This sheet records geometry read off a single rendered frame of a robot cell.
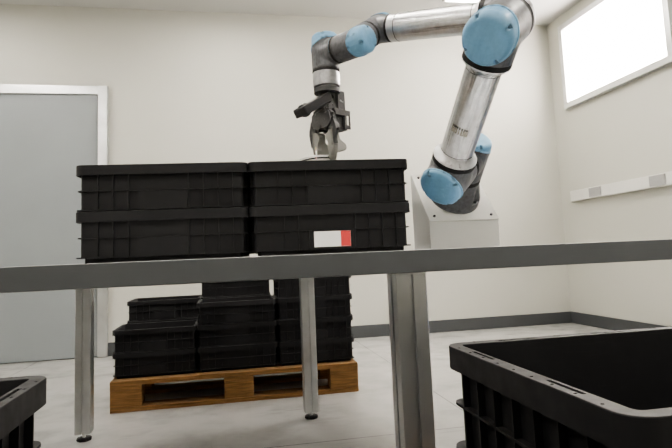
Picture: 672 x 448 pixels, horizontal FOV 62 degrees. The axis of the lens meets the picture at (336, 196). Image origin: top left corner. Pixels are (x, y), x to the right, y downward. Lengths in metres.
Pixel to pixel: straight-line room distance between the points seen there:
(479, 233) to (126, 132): 3.56
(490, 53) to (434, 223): 0.58
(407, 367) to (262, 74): 4.00
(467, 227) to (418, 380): 0.71
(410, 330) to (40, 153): 4.10
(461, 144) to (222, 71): 3.62
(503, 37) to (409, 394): 0.74
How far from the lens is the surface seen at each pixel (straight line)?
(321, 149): 1.51
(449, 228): 1.66
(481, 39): 1.28
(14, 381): 0.63
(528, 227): 5.31
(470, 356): 0.59
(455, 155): 1.44
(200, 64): 4.88
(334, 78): 1.53
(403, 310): 1.05
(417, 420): 1.10
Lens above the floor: 0.70
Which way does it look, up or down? 6 degrees up
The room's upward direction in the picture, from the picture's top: 2 degrees counter-clockwise
